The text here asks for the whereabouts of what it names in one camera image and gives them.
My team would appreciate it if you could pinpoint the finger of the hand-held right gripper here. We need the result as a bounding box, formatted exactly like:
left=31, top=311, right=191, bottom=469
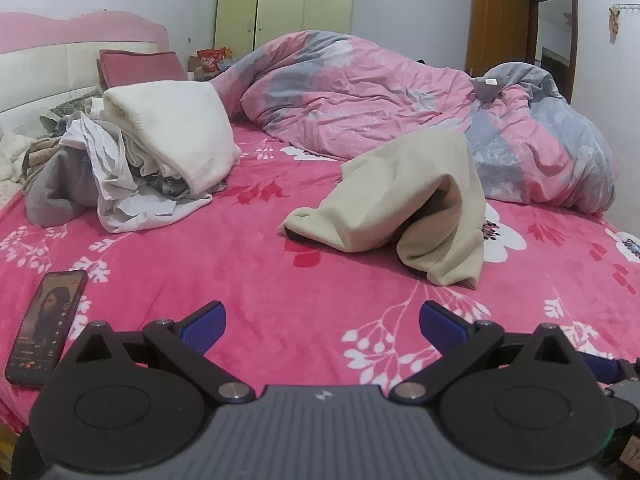
left=582, top=352, right=640, bottom=383

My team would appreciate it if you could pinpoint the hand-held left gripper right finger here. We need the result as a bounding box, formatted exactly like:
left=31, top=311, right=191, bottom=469
left=390, top=301, right=583, bottom=406

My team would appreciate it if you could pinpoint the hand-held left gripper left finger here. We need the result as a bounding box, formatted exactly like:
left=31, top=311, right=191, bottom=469
left=62, top=301, right=256, bottom=406

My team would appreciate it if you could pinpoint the beige zip jacket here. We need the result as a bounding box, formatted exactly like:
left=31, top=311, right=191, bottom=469
left=278, top=132, right=487, bottom=291

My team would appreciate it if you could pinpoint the pink floral blanket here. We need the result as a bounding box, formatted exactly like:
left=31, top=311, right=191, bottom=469
left=0, top=125, right=640, bottom=436

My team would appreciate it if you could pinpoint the grey plaid cloth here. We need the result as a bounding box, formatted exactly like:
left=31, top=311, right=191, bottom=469
left=132, top=170, right=191, bottom=201

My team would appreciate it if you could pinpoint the black smartphone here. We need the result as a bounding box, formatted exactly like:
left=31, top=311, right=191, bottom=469
left=5, top=270, right=89, bottom=387

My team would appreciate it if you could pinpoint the white printed cloth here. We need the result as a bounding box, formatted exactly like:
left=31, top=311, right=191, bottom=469
left=65, top=110, right=213, bottom=233

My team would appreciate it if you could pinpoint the grey garment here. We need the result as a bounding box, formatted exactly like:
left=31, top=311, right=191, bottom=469
left=24, top=147, right=98, bottom=227

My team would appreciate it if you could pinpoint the tan cloth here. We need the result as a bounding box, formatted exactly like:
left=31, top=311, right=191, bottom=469
left=25, top=137, right=63, bottom=181

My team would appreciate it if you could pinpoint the pink grey floral duvet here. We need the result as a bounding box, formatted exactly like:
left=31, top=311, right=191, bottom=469
left=210, top=30, right=619, bottom=216

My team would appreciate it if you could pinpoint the white fuzzy blanket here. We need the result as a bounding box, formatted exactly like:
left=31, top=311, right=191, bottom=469
left=0, top=130, right=36, bottom=206

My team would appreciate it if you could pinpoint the green patterned cloth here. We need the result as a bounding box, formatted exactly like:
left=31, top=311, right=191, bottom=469
left=40, top=87, right=103, bottom=136

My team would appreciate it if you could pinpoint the dark pink pillow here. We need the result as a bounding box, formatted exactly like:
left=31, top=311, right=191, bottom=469
left=97, top=49, right=187, bottom=92

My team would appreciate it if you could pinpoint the red snack bag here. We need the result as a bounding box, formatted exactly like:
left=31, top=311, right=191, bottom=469
left=196, top=46, right=233, bottom=72

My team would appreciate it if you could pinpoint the pink white headboard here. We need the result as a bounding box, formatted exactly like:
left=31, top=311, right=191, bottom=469
left=0, top=10, right=170, bottom=136

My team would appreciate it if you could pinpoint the brown wooden door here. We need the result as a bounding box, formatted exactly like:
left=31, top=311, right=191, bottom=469
left=467, top=0, right=530, bottom=78

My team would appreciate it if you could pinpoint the pale green wardrobe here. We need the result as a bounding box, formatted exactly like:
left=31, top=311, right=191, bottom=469
left=214, top=0, right=358, bottom=53

